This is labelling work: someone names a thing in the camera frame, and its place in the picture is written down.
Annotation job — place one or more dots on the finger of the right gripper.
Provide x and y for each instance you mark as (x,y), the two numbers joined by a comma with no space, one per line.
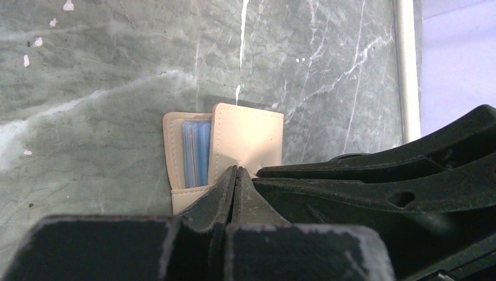
(466,140)
(436,222)

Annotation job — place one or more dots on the white PVC pipe frame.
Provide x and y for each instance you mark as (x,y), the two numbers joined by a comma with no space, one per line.
(407,69)

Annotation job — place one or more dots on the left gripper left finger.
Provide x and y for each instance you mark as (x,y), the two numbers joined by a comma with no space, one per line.
(186,246)

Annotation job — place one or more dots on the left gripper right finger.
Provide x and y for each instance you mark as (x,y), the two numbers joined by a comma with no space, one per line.
(261,245)

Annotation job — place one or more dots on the tan leather card holder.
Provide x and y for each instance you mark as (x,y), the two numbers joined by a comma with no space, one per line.
(242,136)

